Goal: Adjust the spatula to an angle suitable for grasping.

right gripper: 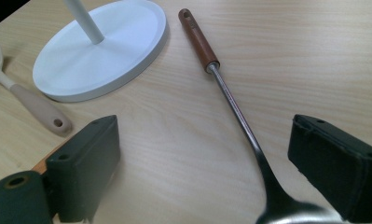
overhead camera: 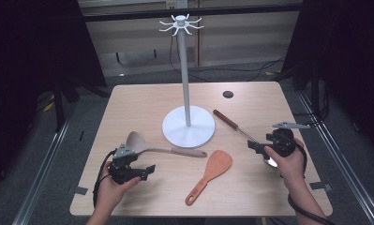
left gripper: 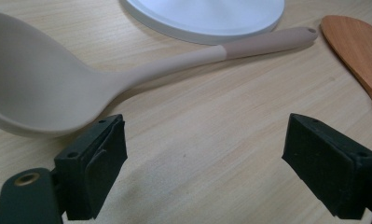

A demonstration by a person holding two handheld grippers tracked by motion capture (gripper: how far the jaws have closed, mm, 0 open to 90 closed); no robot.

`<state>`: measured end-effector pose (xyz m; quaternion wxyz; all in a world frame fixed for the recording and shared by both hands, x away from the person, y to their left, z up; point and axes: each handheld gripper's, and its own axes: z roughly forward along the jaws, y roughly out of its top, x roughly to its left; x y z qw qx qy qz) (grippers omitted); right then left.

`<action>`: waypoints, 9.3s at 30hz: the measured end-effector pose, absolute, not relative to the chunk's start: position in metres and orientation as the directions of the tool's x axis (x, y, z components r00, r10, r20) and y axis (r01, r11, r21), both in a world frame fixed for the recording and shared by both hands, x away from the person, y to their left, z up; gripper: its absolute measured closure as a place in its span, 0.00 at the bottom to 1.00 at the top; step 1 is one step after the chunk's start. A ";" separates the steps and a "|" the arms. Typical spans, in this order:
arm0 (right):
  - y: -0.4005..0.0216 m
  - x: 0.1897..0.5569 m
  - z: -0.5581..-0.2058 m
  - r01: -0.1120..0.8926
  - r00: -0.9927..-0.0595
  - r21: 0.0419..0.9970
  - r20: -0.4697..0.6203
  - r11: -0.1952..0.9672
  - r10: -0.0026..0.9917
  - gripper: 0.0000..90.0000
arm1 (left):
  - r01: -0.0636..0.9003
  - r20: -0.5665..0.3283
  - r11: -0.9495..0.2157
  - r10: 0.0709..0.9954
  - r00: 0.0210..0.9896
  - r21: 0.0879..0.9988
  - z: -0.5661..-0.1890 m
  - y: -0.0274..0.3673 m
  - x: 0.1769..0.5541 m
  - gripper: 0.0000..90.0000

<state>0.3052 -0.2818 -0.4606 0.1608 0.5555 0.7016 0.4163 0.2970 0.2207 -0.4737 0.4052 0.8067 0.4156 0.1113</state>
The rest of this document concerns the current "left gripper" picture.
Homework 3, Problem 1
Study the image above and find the beige silicone ladle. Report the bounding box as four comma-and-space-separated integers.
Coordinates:
0, 10, 319, 138

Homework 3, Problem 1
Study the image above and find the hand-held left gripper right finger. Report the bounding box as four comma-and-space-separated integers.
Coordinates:
282, 113, 372, 220

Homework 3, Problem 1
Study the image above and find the wooden spatula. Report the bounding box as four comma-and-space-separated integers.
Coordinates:
320, 14, 372, 122

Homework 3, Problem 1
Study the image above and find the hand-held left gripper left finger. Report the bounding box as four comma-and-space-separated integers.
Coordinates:
53, 113, 128, 221

